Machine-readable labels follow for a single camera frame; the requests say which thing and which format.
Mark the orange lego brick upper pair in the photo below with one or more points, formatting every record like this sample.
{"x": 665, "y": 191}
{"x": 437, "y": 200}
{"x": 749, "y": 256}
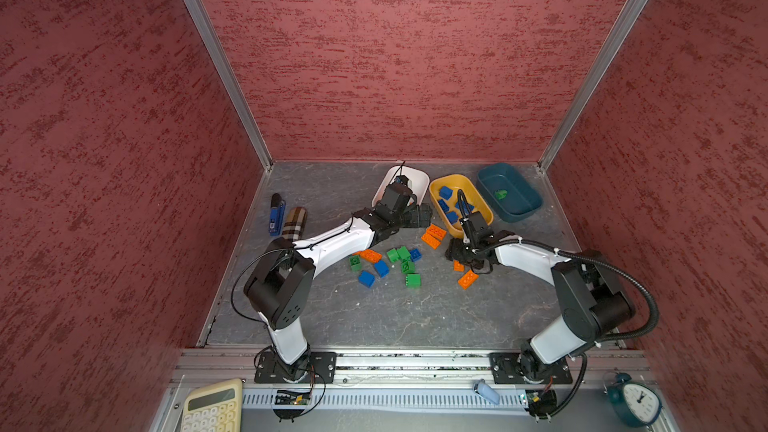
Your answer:
{"x": 436, "y": 232}

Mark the aluminium corner post left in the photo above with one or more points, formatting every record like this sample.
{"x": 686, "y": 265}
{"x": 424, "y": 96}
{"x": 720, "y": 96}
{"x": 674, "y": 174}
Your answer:
{"x": 218, "y": 56}

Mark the blue lego brick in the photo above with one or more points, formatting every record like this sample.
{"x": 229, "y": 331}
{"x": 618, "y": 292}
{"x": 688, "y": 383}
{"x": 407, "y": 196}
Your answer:
{"x": 366, "y": 278}
{"x": 446, "y": 193}
{"x": 452, "y": 217}
{"x": 381, "y": 268}
{"x": 414, "y": 254}
{"x": 443, "y": 205}

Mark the beige calculator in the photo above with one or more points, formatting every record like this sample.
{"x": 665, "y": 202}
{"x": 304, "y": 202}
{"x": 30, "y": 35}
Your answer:
{"x": 216, "y": 407}

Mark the orange lego brick lower pair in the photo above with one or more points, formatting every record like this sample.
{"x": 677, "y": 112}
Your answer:
{"x": 431, "y": 240}

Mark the small blue cylinder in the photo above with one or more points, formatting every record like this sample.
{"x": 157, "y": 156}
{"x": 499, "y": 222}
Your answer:
{"x": 482, "y": 389}

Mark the white plastic bin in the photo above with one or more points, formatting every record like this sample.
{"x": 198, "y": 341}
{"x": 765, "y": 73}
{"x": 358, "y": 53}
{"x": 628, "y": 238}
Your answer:
{"x": 414, "y": 179}

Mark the aluminium corner post right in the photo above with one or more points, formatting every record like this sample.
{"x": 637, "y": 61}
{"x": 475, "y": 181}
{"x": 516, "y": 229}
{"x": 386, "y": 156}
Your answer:
{"x": 620, "y": 30}

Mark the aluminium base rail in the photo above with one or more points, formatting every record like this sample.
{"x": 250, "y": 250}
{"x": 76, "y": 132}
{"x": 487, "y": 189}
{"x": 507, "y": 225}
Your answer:
{"x": 387, "y": 380}

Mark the plaid fabric case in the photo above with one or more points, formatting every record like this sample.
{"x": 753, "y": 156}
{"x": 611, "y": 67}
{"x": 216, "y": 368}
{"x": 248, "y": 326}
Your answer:
{"x": 294, "y": 224}

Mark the aluminium corner post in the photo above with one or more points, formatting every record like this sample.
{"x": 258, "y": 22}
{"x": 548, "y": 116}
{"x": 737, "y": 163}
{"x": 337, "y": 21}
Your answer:
{"x": 620, "y": 30}
{"x": 218, "y": 56}

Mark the yellow plastic bin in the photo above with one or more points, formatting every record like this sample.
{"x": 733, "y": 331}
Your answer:
{"x": 466, "y": 198}

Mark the teal plastic bin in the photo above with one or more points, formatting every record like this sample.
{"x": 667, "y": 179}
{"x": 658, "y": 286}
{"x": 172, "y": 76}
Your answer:
{"x": 522, "y": 200}

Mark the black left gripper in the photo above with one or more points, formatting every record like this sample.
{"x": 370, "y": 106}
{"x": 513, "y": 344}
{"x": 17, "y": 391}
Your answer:
{"x": 425, "y": 215}

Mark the green alarm clock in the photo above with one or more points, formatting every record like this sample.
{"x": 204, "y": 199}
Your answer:
{"x": 636, "y": 405}

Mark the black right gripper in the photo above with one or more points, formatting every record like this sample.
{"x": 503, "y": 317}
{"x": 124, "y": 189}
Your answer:
{"x": 453, "y": 249}

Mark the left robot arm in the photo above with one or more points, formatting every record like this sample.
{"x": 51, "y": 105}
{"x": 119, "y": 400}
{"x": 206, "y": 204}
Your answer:
{"x": 280, "y": 279}

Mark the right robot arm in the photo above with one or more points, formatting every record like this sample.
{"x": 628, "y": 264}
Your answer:
{"x": 590, "y": 296}

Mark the orange lego brick pair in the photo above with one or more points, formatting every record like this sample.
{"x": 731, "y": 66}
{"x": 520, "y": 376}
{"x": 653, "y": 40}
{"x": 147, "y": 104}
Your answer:
{"x": 436, "y": 232}
{"x": 431, "y": 240}

